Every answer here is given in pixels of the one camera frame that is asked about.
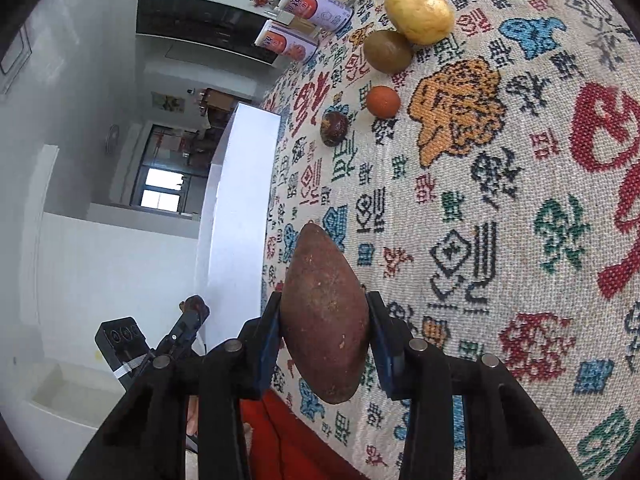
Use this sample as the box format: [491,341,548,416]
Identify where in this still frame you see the dark tall cabinet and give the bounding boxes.
[136,0,281,66]

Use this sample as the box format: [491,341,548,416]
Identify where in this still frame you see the pink and purple can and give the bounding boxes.
[255,19,321,64]
[276,0,355,34]

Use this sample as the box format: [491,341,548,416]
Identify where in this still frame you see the brown kiwi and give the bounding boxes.
[362,30,415,72]

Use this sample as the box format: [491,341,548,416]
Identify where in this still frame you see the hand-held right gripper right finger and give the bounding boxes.
[365,290,587,480]

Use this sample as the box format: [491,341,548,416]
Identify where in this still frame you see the orange tangerine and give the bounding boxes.
[366,85,402,118]

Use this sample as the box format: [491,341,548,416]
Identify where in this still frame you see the white foam box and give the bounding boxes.
[197,102,283,361]

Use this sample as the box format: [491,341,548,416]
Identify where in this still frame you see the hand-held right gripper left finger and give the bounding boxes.
[67,290,283,480]

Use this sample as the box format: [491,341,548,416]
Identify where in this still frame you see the dark taro root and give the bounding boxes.
[181,296,210,318]
[320,111,350,147]

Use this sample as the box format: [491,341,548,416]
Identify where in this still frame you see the brown wooden furniture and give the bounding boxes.
[199,87,237,132]

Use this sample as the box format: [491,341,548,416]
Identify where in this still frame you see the small reddish sweet potato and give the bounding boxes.
[280,222,372,405]

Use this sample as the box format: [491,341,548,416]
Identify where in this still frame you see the yellow pear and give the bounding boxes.
[384,0,456,46]

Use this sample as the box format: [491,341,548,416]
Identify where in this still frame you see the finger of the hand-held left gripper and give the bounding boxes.
[154,307,209,359]

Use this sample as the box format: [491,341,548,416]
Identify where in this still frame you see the framed wall picture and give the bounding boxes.
[150,91,186,114]

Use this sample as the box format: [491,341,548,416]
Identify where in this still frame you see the printed woven tablecloth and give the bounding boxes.
[260,0,640,480]

